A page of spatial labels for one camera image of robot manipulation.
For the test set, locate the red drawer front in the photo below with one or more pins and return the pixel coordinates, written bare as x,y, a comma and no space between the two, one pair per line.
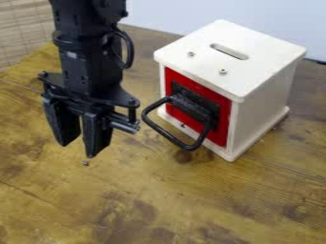
176,82

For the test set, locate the black metal drawer handle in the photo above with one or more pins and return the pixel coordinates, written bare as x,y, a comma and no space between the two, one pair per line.
192,108

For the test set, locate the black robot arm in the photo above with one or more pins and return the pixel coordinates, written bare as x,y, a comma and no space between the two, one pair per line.
87,22

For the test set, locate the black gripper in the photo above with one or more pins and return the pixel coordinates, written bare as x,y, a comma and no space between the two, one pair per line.
84,99

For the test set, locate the white wooden box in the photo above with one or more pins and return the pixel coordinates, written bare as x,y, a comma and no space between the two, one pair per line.
241,69

